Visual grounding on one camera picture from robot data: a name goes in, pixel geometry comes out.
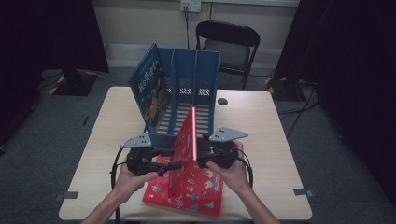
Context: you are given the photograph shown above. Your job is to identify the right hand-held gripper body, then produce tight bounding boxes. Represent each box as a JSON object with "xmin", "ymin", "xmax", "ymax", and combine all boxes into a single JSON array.
[{"xmin": 208, "ymin": 125, "xmax": 249, "ymax": 170}]

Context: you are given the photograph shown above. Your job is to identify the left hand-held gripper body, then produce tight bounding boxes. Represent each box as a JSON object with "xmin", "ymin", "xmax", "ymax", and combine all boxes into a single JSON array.
[{"xmin": 120, "ymin": 132, "xmax": 163, "ymax": 176}]

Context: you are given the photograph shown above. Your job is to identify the red picture book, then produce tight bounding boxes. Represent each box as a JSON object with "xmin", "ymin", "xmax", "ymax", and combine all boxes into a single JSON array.
[
  {"xmin": 167, "ymin": 106, "xmax": 198, "ymax": 199},
  {"xmin": 142, "ymin": 155, "xmax": 225, "ymax": 217}
]

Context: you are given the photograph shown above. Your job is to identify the blue picture book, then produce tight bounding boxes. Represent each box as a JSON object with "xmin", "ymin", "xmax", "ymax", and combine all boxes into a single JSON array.
[{"xmin": 128, "ymin": 42, "xmax": 172, "ymax": 133}]

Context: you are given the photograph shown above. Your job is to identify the blue plastic file rack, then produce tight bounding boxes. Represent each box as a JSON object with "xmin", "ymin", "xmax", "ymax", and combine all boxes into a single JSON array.
[{"xmin": 144, "ymin": 46, "xmax": 221, "ymax": 148}]

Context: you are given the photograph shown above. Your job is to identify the person's right hand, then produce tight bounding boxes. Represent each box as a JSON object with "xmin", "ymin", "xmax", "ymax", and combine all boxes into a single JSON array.
[{"xmin": 205, "ymin": 139, "xmax": 250, "ymax": 195}]

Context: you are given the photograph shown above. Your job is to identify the person's left hand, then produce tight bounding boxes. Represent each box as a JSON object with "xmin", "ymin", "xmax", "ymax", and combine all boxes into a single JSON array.
[{"xmin": 111, "ymin": 162, "xmax": 160, "ymax": 204}]

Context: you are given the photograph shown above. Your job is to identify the grey tape strip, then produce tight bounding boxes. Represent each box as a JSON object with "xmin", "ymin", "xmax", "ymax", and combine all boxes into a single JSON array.
[
  {"xmin": 54, "ymin": 190, "xmax": 79, "ymax": 202},
  {"xmin": 293, "ymin": 188, "xmax": 315, "ymax": 198}
]

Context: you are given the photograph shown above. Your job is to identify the black stand base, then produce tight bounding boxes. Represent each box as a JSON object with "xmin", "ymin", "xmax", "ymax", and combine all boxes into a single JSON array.
[
  {"xmin": 264, "ymin": 76, "xmax": 309, "ymax": 102},
  {"xmin": 49, "ymin": 68, "xmax": 100, "ymax": 97}
]

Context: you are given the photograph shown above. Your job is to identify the black folding chair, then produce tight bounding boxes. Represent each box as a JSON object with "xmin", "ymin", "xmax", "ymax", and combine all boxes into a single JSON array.
[{"xmin": 195, "ymin": 19, "xmax": 262, "ymax": 91}]

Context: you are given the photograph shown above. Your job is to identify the black curtain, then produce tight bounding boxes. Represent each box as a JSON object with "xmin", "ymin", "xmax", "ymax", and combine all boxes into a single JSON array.
[
  {"xmin": 274, "ymin": 0, "xmax": 396, "ymax": 200},
  {"xmin": 0, "ymin": 0, "xmax": 110, "ymax": 147}
]

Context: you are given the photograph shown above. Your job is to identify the left hand-held gripper black cable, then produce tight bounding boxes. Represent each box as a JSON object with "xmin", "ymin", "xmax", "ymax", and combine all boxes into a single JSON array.
[{"xmin": 110, "ymin": 147, "xmax": 132, "ymax": 224}]

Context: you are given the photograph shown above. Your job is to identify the hand-held gripper black cable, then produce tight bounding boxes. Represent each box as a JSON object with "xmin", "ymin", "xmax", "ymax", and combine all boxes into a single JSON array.
[
  {"xmin": 110, "ymin": 147, "xmax": 132, "ymax": 224},
  {"xmin": 236, "ymin": 148, "xmax": 255, "ymax": 189}
]

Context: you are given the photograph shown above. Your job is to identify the right hand-held gripper black cable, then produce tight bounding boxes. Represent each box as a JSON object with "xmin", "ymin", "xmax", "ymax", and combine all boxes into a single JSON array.
[{"xmin": 236, "ymin": 148, "xmax": 255, "ymax": 189}]

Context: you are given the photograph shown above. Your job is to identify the black floor cables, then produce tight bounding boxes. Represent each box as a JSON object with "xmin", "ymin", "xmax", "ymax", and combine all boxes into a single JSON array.
[{"xmin": 276, "ymin": 87, "xmax": 321, "ymax": 141}]

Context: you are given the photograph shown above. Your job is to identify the black wall socket cable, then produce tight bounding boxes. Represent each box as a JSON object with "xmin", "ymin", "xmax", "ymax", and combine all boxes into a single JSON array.
[{"xmin": 184, "ymin": 6, "xmax": 191, "ymax": 49}]

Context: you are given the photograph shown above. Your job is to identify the white wall socket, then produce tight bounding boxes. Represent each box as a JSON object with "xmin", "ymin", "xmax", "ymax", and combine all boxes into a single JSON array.
[{"xmin": 180, "ymin": 0, "xmax": 203, "ymax": 13}]

